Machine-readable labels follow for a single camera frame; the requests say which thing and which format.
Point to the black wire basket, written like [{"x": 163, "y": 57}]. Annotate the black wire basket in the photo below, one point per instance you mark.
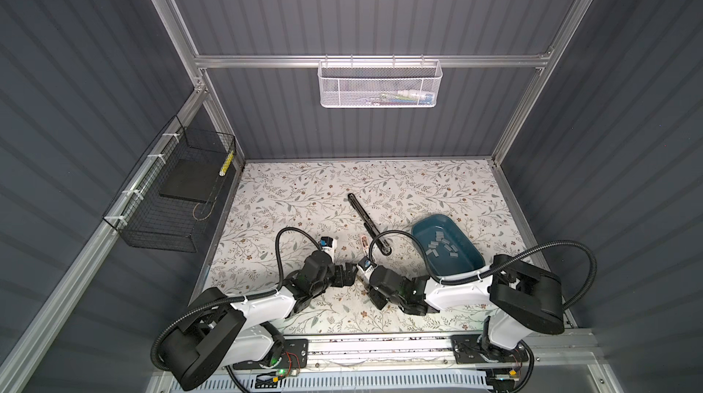
[{"x": 144, "y": 219}]

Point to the staple strips in tray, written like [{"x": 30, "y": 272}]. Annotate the staple strips in tray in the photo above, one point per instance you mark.
[{"x": 439, "y": 245}]

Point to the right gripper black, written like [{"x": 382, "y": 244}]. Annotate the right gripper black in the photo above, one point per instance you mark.
[{"x": 373, "y": 299}]

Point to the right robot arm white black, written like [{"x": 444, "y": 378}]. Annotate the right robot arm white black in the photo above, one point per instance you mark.
[{"x": 528, "y": 300}]

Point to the floral patterned table mat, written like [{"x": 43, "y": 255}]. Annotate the floral patterned table mat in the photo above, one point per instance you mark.
[{"x": 279, "y": 209}]

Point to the yellow marker pen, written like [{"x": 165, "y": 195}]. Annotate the yellow marker pen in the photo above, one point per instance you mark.
[{"x": 226, "y": 164}]

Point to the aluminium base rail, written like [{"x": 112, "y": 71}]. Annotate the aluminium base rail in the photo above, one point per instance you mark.
[{"x": 577, "y": 347}]

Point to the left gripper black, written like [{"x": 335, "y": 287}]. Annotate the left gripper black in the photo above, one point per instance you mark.
[{"x": 350, "y": 275}]

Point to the white wire mesh basket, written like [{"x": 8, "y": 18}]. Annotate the white wire mesh basket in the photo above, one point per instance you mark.
[{"x": 348, "y": 83}]

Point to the pens in white basket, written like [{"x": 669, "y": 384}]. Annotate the pens in white basket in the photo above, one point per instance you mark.
[{"x": 404, "y": 97}]

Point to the teal plastic tray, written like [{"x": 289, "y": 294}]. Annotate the teal plastic tray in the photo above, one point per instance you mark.
[{"x": 469, "y": 260}]

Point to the black stapler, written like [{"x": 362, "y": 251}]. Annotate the black stapler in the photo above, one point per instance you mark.
[{"x": 369, "y": 225}]

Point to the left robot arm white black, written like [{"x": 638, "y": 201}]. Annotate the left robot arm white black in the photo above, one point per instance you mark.
[{"x": 219, "y": 330}]

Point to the black foam pad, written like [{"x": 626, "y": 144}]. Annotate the black foam pad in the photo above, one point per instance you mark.
[{"x": 192, "y": 181}]

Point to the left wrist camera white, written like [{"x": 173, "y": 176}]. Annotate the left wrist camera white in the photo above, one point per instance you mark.
[{"x": 328, "y": 245}]

